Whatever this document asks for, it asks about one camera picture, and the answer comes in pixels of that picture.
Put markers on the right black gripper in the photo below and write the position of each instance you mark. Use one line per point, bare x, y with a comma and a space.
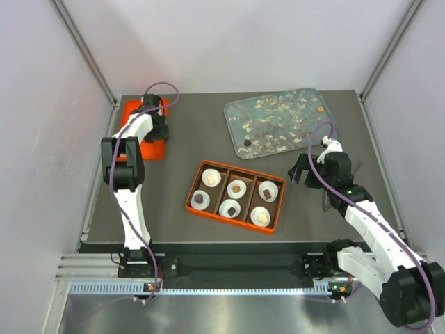
295, 172

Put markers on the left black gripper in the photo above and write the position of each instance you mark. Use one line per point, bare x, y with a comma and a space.
163, 134

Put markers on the orange box lid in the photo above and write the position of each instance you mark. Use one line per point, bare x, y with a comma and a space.
149, 151

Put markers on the brown oblong chocolate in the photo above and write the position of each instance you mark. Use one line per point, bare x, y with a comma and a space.
267, 194

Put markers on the orange chocolate box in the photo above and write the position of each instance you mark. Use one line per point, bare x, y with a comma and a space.
248, 202

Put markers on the white heart chocolate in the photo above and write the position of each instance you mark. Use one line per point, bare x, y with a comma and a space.
262, 218

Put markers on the dark square chocolate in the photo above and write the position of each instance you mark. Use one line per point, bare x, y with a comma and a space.
231, 211

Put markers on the metal tongs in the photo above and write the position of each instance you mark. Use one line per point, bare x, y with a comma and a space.
326, 202

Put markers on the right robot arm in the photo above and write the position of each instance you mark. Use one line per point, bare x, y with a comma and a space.
409, 289

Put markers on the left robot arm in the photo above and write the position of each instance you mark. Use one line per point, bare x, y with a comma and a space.
124, 172

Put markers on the white paper cup back-right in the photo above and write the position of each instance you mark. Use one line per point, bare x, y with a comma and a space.
272, 187

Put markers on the floral blue tray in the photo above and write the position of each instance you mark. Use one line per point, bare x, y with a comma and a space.
277, 122

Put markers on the white paper cup front-right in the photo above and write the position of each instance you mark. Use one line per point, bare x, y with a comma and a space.
254, 215

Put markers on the white paper cup back-middle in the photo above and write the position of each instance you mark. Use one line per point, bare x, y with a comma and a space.
240, 194

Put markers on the white paper cup back-left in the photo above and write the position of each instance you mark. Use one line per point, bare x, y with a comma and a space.
215, 174

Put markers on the white paper cup front-left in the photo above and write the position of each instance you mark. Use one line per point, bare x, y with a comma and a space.
203, 205

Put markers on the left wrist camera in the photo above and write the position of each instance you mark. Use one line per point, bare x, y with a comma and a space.
151, 101

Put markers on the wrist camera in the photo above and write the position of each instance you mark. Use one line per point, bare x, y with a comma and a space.
151, 101
336, 164

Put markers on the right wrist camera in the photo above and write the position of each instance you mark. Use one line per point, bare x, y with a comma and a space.
336, 164

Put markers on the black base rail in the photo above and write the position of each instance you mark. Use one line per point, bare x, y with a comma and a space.
233, 265

